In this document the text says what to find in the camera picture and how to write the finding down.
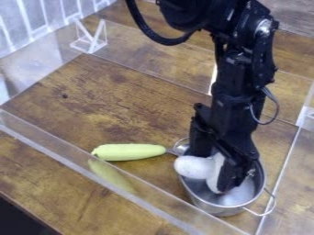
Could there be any clear acrylic triangular bracket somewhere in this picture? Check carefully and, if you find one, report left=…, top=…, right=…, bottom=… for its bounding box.
left=70, top=19, right=108, bottom=54

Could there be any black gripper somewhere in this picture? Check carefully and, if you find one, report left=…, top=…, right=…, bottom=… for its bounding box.
left=187, top=84, right=265, bottom=193

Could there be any yellow-green handled utensil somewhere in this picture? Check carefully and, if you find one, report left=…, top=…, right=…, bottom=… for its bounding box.
left=91, top=143, right=187, bottom=162

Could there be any silver metal pot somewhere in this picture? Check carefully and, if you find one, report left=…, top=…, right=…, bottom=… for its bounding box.
left=174, top=138, right=277, bottom=217

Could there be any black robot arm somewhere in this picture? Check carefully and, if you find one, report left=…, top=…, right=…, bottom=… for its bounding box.
left=159, top=0, right=278, bottom=194

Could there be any clear acrylic front barrier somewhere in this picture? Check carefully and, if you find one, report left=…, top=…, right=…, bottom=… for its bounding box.
left=0, top=109, right=249, bottom=235

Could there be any white and brown plush mushroom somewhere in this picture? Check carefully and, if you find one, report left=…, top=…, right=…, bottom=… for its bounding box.
left=174, top=152, right=225, bottom=194

